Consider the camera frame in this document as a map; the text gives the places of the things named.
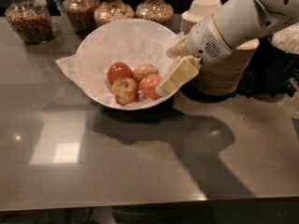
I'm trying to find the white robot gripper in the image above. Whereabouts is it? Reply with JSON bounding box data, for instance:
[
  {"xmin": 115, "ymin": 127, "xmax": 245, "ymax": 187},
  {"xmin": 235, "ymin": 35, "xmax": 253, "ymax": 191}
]
[{"xmin": 155, "ymin": 15, "xmax": 233, "ymax": 97}]

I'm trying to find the red apple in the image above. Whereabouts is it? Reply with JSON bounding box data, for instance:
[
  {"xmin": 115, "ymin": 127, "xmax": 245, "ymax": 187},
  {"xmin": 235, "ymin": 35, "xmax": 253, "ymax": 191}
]
[
  {"xmin": 107, "ymin": 62, "xmax": 133, "ymax": 84},
  {"xmin": 138, "ymin": 74, "xmax": 161, "ymax": 100}
]

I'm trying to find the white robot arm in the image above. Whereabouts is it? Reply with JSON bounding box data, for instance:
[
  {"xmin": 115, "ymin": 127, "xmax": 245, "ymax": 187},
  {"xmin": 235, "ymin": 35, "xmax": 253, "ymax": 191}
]
[{"xmin": 155, "ymin": 0, "xmax": 299, "ymax": 96}]

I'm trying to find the yellowish apple back right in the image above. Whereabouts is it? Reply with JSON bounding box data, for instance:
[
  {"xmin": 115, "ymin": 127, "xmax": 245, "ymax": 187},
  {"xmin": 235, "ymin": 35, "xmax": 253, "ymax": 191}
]
[{"xmin": 133, "ymin": 63, "xmax": 159, "ymax": 84}]

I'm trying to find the white paper bowl liner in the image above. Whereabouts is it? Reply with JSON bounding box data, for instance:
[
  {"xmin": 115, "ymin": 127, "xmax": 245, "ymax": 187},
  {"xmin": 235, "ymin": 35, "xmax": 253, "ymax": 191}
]
[{"xmin": 55, "ymin": 13, "xmax": 187, "ymax": 107}]

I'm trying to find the large white bowl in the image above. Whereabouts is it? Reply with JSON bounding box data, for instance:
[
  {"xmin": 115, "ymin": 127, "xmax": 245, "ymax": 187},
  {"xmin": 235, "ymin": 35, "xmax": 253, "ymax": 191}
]
[{"xmin": 74, "ymin": 18, "xmax": 191, "ymax": 111}]

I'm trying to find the yellow-red apple front left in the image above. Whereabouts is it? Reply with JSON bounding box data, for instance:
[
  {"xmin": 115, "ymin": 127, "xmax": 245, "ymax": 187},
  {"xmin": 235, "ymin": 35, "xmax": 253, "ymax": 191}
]
[{"xmin": 111, "ymin": 77, "xmax": 138, "ymax": 106}]

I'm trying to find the front stack of paper bowls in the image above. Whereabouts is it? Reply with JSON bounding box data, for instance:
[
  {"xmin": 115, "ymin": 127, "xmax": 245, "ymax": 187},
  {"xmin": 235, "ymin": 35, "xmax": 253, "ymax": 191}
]
[{"xmin": 192, "ymin": 39, "xmax": 259, "ymax": 96}]

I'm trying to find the stack of paper bowls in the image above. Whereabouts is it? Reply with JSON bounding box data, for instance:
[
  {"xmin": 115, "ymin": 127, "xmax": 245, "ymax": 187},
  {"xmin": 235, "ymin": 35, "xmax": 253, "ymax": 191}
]
[
  {"xmin": 192, "ymin": 39, "xmax": 259, "ymax": 96},
  {"xmin": 180, "ymin": 0, "xmax": 221, "ymax": 35}
]

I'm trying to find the rear stack of paper bowls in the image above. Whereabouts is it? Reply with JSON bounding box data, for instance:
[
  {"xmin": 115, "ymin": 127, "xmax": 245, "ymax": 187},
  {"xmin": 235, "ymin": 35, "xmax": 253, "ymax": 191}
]
[{"xmin": 180, "ymin": 0, "xmax": 221, "ymax": 35}]

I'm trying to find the glass jar oat cereal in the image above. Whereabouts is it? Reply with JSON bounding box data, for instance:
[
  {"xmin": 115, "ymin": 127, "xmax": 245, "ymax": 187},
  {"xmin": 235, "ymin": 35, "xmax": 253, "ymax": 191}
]
[{"xmin": 135, "ymin": 0, "xmax": 174, "ymax": 27}]

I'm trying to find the glass jar light granola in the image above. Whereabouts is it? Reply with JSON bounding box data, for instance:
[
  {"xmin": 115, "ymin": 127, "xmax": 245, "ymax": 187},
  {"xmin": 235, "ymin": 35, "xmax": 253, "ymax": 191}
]
[{"xmin": 94, "ymin": 0, "xmax": 135, "ymax": 27}]

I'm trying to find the glass jar dark cereal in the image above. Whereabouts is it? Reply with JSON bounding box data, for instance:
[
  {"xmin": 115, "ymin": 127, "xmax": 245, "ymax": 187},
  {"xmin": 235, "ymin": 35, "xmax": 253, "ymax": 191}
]
[{"xmin": 63, "ymin": 0, "xmax": 100, "ymax": 35}]

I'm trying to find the glass cereal jar far left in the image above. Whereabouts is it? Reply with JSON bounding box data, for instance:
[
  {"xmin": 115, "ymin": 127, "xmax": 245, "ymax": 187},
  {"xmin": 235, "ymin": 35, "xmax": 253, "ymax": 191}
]
[{"xmin": 5, "ymin": 0, "xmax": 53, "ymax": 44}]

